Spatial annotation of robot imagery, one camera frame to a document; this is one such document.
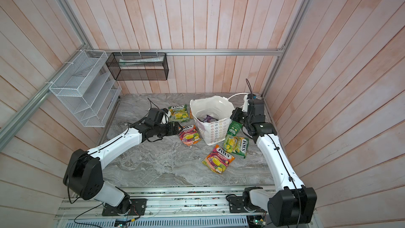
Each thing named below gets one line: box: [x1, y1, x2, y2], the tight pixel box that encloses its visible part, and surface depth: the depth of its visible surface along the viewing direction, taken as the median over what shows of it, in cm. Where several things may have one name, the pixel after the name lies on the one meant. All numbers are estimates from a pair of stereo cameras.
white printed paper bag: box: [189, 95, 235, 146], surface depth 85 cm
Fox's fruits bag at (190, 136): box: [179, 124, 202, 147], surface depth 97 cm
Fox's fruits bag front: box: [201, 144, 236, 175], surface depth 88 cm
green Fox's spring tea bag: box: [168, 103, 191, 123], surface depth 109 cm
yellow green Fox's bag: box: [223, 134, 249, 159], surface depth 93 cm
